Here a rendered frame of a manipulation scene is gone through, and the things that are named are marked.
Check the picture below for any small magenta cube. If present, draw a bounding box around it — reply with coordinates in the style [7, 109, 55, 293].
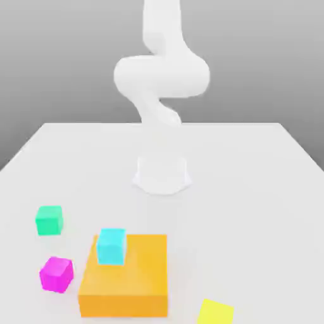
[39, 256, 75, 294]

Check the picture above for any large orange box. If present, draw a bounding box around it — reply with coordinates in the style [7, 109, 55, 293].
[77, 234, 168, 318]

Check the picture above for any small green cube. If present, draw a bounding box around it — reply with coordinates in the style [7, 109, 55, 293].
[35, 205, 64, 237]

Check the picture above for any small cyan cube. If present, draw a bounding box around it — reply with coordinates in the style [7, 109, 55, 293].
[96, 228, 127, 266]

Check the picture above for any small yellow cube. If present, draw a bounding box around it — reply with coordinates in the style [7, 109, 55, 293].
[196, 298, 235, 324]

